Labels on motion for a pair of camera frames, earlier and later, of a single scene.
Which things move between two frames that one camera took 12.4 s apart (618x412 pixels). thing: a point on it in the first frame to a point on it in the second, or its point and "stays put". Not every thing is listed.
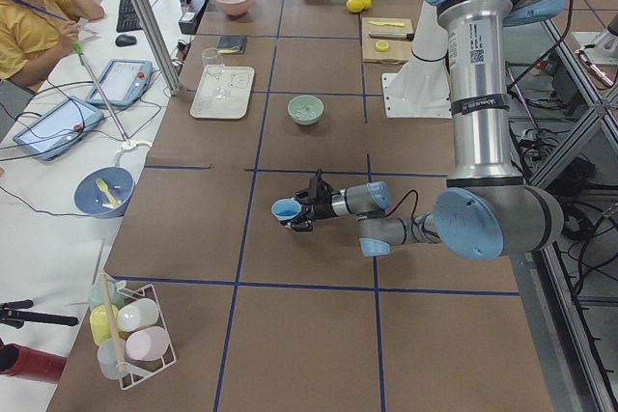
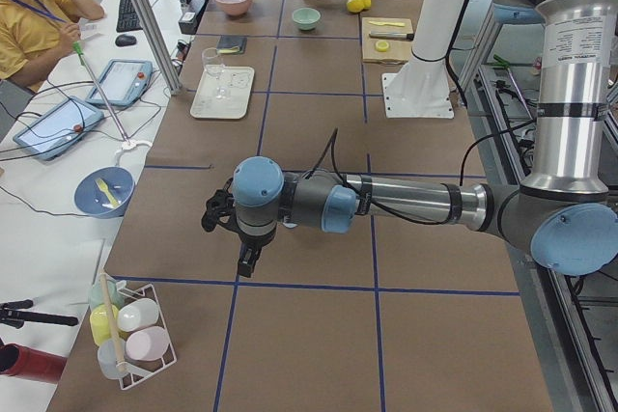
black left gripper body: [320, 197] to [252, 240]
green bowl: [305, 109] to [306, 17]
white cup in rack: [137, 314] stays put
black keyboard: [126, 19] stays put
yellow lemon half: [381, 45] stays put
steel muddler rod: [392, 35] stays put
